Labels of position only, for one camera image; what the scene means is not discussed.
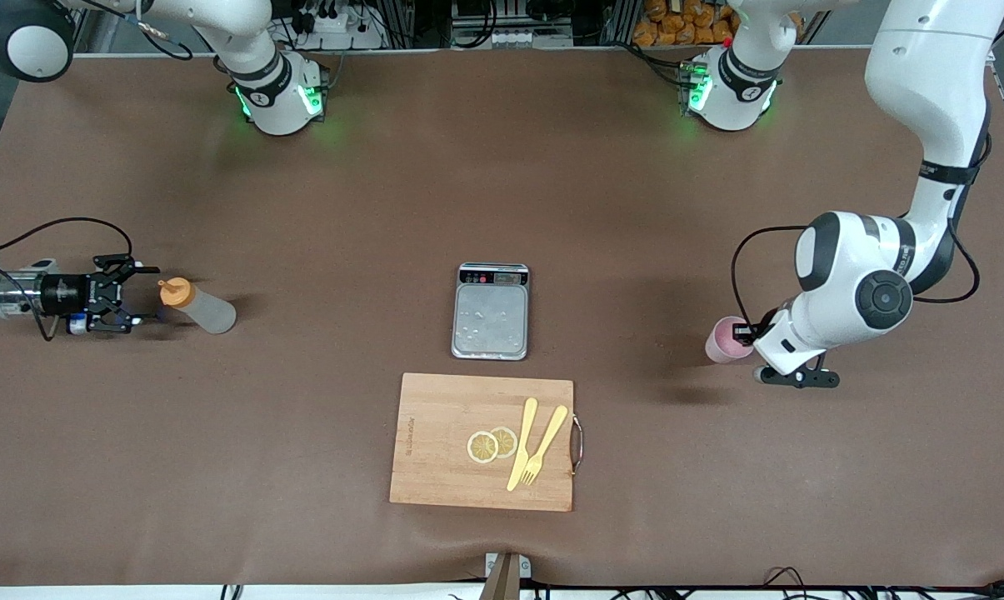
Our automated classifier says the pink plastic cup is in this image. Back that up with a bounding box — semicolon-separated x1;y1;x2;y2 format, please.
705;316;757;364

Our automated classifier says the clear orange-capped sauce bottle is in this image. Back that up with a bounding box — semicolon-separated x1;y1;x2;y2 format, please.
158;277;237;335

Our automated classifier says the yellow plastic fork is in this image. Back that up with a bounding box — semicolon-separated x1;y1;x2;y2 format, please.
520;405;569;486

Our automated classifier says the brown table mat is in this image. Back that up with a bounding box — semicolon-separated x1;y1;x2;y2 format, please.
0;46;1004;588

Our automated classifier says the yellow plastic knife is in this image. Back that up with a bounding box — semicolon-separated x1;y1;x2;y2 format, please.
507;397;539;493

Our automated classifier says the grey digital kitchen scale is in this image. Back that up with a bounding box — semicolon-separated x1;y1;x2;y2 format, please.
451;262;531;361

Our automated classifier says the orange snack packets pile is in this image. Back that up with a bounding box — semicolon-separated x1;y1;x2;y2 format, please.
632;0;736;48

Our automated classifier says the wooden cutting board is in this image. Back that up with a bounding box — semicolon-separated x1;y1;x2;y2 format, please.
389;372;584;513

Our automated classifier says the white power strip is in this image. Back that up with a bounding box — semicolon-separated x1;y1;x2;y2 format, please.
297;7;371;39

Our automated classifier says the white terminal block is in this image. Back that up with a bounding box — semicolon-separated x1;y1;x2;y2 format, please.
492;29;574;49

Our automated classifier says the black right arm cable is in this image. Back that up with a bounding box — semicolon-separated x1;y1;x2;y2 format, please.
0;217;134;343

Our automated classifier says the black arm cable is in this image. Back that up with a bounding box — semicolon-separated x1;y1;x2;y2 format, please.
731;225;807;328
0;217;134;343

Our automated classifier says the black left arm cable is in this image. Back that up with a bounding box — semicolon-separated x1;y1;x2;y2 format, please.
731;225;807;328

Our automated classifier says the black looped floor cable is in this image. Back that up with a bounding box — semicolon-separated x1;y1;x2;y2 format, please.
762;567;812;597

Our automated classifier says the metal table edge bracket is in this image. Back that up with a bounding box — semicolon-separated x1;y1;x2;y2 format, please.
485;552;532;600

